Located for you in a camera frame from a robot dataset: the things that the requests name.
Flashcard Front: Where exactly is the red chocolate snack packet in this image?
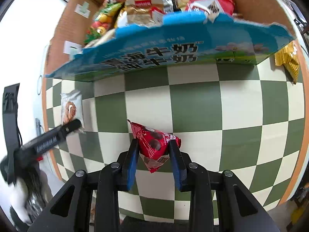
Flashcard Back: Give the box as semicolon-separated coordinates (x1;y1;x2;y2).
127;119;181;173

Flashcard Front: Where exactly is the white round cookie packet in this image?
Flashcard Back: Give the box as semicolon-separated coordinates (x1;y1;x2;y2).
61;89;85;133

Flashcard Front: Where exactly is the green fruit candy bag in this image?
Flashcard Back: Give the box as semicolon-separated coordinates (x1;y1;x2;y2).
84;2;123;44

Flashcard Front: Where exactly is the yellow crinkled snack bag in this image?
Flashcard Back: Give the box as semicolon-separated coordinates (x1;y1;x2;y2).
274;41;300;84

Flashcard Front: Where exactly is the white beige pouch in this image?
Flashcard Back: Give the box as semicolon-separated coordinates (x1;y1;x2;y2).
125;0;165;27

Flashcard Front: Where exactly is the white red shrimp snack bag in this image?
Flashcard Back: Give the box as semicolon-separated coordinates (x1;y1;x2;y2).
185;0;234;23

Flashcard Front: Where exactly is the blue smartphone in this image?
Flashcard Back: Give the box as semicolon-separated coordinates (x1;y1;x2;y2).
35;118;41;136

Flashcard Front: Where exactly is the checkered green table mat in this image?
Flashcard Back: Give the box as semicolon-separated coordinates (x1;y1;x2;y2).
43;46;308;210

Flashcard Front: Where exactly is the cardboard milk box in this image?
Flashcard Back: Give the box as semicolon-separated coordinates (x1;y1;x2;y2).
45;0;295;82

